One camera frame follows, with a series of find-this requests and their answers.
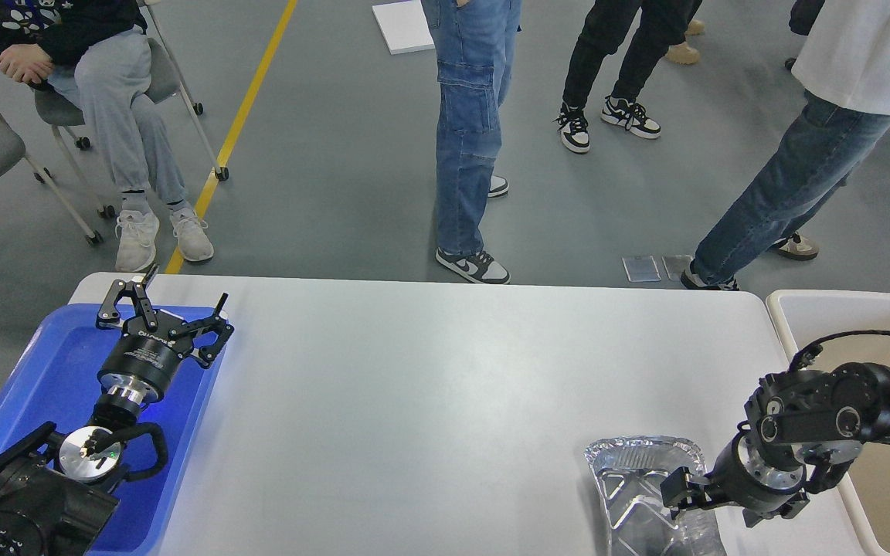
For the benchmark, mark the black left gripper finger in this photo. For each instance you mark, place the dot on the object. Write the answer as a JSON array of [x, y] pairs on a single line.
[[109, 317], [188, 331]]

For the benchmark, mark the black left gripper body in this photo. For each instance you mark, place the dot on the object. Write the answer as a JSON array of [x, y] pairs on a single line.
[[145, 362]]

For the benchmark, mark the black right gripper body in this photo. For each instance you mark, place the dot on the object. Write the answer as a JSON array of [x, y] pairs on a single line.
[[749, 482]]

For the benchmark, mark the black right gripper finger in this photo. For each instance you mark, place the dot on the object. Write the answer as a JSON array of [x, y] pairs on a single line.
[[786, 511], [683, 490]]

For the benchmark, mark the aluminium foil tray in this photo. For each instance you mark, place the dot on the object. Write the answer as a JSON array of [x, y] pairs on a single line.
[[628, 472]]

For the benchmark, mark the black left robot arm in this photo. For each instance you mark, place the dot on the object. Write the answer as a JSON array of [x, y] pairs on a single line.
[[97, 419]]

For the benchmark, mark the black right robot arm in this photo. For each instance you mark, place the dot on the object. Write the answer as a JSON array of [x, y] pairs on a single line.
[[803, 429]]

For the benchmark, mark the blue plastic tray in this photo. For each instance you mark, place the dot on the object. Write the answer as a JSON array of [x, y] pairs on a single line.
[[56, 381]]

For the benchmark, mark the beige plastic bin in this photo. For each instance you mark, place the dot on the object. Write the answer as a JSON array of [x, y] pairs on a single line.
[[842, 341]]

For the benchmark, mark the right metal floor plate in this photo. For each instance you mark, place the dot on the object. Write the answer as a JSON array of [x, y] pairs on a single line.
[[675, 265]]

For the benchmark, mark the metal floor plate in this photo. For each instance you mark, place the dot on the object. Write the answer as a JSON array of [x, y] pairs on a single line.
[[641, 269], [675, 265]]

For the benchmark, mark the left metal floor plate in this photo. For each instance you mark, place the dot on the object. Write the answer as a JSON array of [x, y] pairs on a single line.
[[641, 269]]

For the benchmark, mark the grey chair on wheels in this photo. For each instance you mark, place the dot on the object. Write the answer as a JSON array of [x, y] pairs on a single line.
[[166, 81]]

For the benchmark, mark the seated person light jeans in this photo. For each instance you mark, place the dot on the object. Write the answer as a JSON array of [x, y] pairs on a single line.
[[96, 55]]

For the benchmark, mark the white board on floor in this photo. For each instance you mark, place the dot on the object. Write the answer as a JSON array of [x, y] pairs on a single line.
[[403, 26]]

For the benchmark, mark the person in blue jeans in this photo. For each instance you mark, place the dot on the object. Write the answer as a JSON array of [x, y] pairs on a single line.
[[475, 52]]

